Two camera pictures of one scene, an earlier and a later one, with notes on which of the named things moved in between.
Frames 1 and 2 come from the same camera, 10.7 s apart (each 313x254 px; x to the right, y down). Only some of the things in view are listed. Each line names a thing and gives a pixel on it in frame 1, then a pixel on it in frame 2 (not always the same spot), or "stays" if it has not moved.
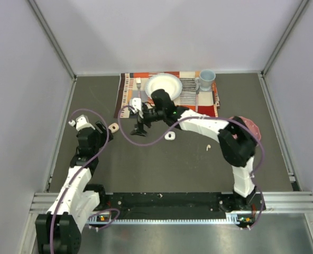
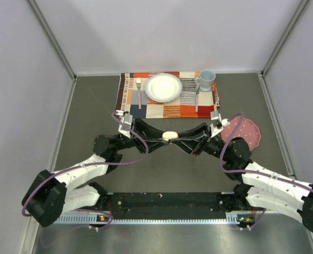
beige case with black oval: [113, 127] to [168, 135]
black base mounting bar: [178, 205] stays
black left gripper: [102, 135] to [150, 144]
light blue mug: [205, 80] stays
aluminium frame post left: [53, 39] stays
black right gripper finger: [139, 132] to [187, 144]
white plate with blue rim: [171, 84] stays
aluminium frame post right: [298, 13] stays
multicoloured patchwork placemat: [132, 85] stays
